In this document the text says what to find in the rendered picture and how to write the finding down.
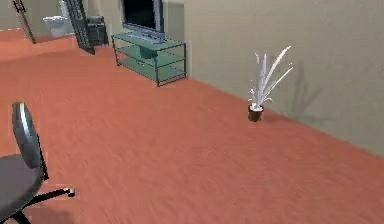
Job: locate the green glass television stand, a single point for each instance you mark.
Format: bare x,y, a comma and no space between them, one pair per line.
151,53

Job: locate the grey flat television set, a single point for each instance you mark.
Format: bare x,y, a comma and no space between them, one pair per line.
141,15

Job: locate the grey office chair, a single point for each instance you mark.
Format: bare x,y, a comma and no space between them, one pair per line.
20,173

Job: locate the white plant in dark pot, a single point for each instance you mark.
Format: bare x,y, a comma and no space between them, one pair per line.
261,86

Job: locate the black bin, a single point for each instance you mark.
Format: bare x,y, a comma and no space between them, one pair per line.
97,31

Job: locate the dark panelled room door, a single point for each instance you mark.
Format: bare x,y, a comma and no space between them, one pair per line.
80,23

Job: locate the white toilet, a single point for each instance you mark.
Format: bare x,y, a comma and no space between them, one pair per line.
58,25

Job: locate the dark leaning ladder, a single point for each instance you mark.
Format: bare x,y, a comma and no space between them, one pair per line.
24,20

